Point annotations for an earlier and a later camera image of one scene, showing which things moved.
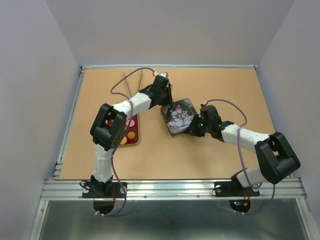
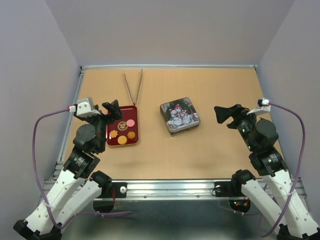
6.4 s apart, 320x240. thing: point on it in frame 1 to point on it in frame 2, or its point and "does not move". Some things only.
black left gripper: [169, 100] to [115, 113]
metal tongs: [141, 78] does not move
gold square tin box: [178, 116] does not move
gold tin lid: [178, 115] does not move
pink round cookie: [132, 123] does not move
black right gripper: [192, 129] to [237, 111]
